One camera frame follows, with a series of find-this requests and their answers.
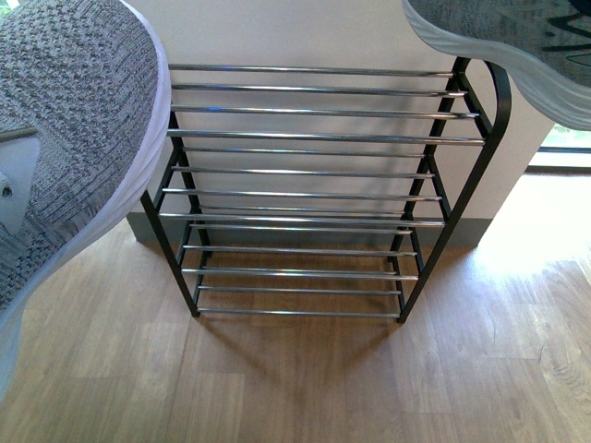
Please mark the grey sneaker white sole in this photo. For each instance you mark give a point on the grey sneaker white sole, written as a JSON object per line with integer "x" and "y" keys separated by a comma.
{"x": 543, "y": 45}

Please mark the black metal shoe rack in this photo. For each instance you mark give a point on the black metal shoe rack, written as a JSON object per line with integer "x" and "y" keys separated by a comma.
{"x": 319, "y": 191}

